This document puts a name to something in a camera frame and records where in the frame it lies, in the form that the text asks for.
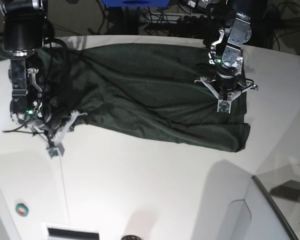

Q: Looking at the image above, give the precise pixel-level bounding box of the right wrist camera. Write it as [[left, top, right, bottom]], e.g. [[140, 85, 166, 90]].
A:
[[47, 143, 65, 159]]

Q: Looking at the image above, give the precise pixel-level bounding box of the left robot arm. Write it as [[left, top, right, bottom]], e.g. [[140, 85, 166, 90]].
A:
[[200, 0, 268, 105]]

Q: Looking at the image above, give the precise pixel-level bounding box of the black power strip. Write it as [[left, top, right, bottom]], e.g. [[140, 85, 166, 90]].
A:
[[182, 14, 208, 24]]

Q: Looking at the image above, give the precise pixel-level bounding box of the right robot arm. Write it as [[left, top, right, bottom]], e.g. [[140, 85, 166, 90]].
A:
[[0, 0, 80, 155]]

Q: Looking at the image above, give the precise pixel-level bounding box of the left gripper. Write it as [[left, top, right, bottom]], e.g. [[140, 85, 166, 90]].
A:
[[194, 72, 259, 102]]

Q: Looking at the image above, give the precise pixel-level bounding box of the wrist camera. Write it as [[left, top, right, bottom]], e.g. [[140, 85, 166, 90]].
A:
[[217, 100, 232, 114], [47, 143, 65, 159]]

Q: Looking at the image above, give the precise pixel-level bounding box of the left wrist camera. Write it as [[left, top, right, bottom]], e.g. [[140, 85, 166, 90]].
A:
[[217, 100, 232, 114]]

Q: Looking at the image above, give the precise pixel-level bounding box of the dark green t-shirt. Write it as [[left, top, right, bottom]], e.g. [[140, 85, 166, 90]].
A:
[[0, 37, 252, 153]]

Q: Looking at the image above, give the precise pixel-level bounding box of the blue box with oval hole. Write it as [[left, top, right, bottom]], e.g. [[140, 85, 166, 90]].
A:
[[101, 0, 170, 8]]

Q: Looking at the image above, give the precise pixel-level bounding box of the red green emergency button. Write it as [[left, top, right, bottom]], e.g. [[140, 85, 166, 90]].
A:
[[15, 203, 29, 217]]

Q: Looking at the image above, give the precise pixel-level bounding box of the grey metal rail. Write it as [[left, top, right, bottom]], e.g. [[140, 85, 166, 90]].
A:
[[252, 175, 298, 240]]

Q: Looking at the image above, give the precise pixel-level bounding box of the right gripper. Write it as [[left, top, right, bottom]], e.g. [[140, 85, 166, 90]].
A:
[[29, 111, 88, 148]]

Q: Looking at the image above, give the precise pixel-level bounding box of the black round knob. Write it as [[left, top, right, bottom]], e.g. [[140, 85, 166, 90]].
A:
[[121, 235, 141, 240]]

